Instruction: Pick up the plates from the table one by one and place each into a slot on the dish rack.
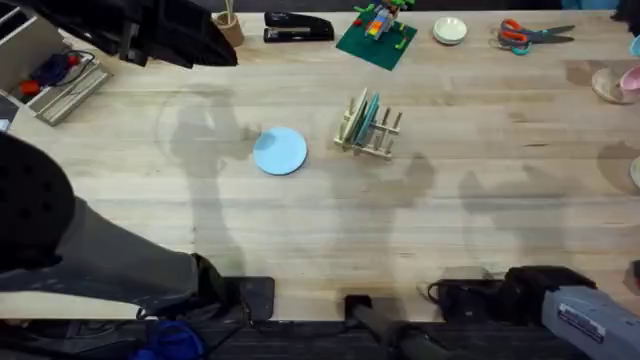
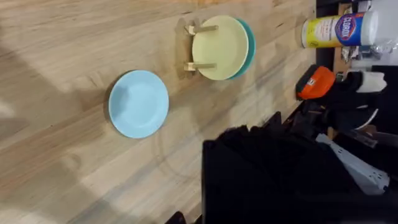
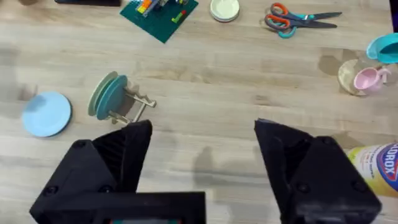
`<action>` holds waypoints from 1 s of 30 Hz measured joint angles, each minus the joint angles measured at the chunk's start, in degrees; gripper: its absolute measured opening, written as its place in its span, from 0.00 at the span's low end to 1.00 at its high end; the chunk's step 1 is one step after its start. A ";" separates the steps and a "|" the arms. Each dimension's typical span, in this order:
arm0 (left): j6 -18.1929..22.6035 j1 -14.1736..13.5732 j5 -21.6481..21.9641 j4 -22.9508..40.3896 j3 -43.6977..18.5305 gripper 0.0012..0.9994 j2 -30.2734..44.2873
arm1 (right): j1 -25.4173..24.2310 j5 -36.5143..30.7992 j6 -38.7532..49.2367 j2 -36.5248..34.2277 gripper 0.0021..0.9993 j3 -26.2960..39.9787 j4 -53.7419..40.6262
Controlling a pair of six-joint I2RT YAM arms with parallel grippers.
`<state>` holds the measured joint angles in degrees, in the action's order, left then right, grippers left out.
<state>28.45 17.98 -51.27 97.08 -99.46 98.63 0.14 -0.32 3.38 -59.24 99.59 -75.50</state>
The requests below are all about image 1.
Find pink cup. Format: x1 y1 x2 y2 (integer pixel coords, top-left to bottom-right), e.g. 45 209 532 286
619 64 640 100

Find wooden peg rack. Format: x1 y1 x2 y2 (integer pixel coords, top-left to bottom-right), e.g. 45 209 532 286
333 97 403 162

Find brown cup with sticks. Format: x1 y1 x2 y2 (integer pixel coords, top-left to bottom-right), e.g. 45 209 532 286
211 0 246 49

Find open grey box with tools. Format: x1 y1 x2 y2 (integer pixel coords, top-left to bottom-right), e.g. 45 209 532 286
0 9 114 127

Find beige plate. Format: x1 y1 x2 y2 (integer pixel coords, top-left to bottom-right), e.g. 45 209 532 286
591 66 639 106

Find teal handled scissors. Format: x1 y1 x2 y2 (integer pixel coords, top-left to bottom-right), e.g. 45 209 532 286
492 33 576 57

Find cream plate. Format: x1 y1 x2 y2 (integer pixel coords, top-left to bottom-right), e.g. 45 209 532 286
341 88 369 145

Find teal blue plate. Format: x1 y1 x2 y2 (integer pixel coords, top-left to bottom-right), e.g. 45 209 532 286
357 92 382 149

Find orange handled scissors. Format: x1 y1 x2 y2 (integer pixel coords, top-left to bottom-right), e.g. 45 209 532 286
498 18 577 45

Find black stapler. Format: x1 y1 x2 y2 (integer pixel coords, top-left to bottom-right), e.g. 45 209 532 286
262 11 336 44

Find green board with toy blocks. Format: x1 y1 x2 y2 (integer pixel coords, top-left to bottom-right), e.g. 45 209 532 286
335 0 419 72

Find black camera pole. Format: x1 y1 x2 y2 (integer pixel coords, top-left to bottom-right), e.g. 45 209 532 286
343 294 454 360

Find blue cloth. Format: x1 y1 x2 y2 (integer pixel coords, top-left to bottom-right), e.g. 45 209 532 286
128 319 207 360

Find grey green plate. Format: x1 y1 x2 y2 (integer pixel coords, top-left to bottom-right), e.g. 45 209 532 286
353 94 375 146

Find black upright wrist plate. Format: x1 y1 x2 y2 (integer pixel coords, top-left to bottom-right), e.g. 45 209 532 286
118 22 150 67

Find stack of small white plates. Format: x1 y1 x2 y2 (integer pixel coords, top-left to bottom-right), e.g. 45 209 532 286
432 16 469 47

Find light blue plate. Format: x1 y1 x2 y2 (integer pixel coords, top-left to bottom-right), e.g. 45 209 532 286
252 126 309 177

